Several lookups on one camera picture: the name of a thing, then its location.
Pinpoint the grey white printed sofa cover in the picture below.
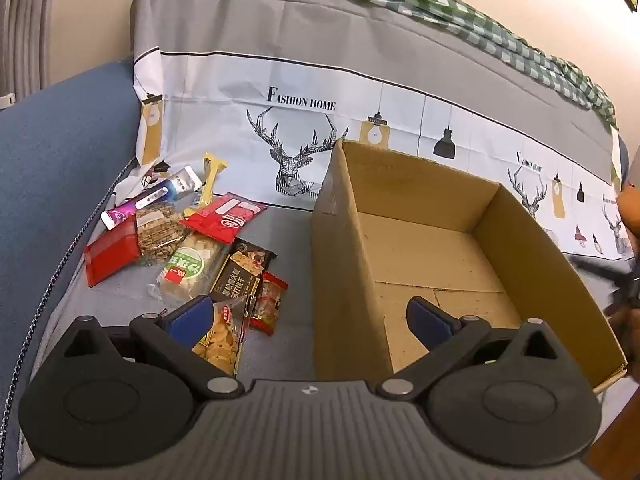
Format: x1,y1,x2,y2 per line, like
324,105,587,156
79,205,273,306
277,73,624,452
17,0,632,461

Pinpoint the blue white tube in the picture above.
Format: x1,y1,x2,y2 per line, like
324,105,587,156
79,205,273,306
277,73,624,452
162,166,205,196

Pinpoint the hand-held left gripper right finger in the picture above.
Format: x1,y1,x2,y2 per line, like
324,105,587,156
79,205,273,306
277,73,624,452
377,296,576,403

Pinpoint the red clear cereal packet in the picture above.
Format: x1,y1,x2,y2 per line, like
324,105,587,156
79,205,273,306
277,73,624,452
84,202,188,288

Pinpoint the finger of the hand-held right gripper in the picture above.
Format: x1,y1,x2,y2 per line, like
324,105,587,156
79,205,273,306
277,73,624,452
568,253,640,319

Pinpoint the blue sofa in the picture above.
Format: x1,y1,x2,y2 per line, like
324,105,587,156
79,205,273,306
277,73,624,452
0,60,143,480

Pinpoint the purple tube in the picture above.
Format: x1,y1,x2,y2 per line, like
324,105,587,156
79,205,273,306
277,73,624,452
100,189,168,231

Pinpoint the clear yellow chips bag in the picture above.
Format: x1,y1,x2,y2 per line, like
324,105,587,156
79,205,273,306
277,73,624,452
189,297,249,377

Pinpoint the black biscuit packet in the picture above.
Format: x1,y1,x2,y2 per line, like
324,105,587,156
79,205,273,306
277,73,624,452
209,236,278,333

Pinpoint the person's right forearm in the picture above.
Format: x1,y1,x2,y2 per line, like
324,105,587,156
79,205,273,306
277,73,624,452
616,180,640,241

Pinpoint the small red snack packet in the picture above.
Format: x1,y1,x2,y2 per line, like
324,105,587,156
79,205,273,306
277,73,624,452
248,270,289,337

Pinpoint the beige curtain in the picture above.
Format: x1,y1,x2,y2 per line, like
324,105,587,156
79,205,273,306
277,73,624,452
0,0,58,106

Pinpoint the green checkered blanket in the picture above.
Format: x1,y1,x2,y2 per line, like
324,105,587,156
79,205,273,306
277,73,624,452
150,0,618,126

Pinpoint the red packet white label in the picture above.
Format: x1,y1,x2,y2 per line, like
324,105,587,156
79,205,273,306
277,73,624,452
179,191,268,246

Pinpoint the green label cracker pack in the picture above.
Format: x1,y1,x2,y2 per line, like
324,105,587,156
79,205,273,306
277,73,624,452
146,232,233,306

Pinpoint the yellow snack bar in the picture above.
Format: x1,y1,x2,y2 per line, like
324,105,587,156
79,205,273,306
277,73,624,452
185,152,228,211

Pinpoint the brown cardboard box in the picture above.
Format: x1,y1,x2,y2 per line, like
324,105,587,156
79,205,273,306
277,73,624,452
310,139,628,396

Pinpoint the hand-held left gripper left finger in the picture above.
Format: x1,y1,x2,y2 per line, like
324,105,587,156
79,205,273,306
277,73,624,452
49,296,246,403

